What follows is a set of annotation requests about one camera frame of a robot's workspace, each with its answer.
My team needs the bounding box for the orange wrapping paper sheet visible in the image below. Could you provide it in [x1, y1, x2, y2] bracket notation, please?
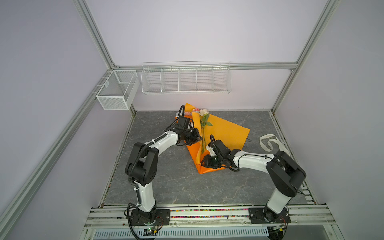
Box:
[185, 103, 250, 174]

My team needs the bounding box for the cream fake rose stem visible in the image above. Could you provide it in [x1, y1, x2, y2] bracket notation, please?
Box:
[199, 109, 213, 154]

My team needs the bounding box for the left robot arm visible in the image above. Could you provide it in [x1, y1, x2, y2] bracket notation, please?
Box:
[125, 105, 202, 225]

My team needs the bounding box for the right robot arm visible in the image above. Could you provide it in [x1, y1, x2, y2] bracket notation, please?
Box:
[201, 140, 307, 224]

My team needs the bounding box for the white printed ribbon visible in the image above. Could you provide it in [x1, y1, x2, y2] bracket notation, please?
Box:
[259, 134, 292, 157]

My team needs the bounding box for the small white mesh basket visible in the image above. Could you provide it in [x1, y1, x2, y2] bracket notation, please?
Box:
[96, 70, 140, 111]

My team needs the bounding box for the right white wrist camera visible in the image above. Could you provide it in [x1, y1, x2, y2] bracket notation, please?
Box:
[207, 146, 217, 157]

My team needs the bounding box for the long white wire basket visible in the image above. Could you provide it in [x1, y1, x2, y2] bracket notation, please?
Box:
[141, 61, 232, 94]

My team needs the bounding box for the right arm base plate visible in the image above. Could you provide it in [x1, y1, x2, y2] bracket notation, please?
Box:
[249, 206, 291, 224]

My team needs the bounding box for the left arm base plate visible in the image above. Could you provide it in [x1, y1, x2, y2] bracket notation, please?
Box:
[129, 209, 171, 226]

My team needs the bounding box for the aluminium front rail frame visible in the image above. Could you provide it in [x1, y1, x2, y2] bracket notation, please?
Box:
[80, 205, 344, 240]

